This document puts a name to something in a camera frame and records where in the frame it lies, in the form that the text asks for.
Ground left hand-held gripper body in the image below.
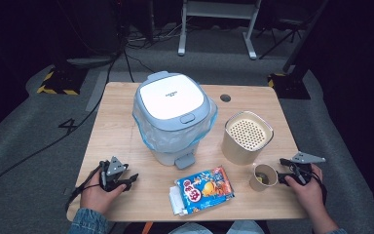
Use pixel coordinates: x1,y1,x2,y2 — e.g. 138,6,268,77
98,156,130,192

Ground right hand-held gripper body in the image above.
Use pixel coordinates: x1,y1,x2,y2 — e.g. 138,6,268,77
286,151,326,187

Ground brown paper cup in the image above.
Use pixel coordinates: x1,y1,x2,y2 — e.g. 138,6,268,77
248,163,279,192

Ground blue orange snack packet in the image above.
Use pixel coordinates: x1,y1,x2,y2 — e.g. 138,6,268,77
174,165,236,215

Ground white grey pedal trash bin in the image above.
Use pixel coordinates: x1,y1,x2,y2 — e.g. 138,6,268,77
131,70,219,171

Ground person's right hand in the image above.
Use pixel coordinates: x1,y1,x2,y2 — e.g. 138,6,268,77
284,164,325,213

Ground person's left hand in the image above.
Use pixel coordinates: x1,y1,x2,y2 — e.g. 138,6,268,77
79,172,128,215

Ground clear blue-edged plastic bin liner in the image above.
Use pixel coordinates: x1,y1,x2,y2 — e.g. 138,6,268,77
131,97,219,154

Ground beige perforated metal canister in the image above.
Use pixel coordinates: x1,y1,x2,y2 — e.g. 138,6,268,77
220,110,275,166

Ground person's legs in jeans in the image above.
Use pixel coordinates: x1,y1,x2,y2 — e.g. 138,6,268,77
167,219,267,234

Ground black yellow striped stand base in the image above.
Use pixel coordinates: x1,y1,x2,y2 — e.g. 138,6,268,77
267,72,311,100
36,66,89,97

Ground black slanted stand pole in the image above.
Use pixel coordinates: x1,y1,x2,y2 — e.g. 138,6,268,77
281,0,330,74

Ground black tripod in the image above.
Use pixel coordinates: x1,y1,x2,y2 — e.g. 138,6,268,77
257,16,306,61

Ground long black floor cable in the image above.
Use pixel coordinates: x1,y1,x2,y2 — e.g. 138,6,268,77
0,48,134,196

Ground bundle of floor cables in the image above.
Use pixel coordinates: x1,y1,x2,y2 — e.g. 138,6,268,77
126,23,184,50

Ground white metal desk frame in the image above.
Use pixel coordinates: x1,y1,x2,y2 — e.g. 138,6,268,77
177,0,263,60

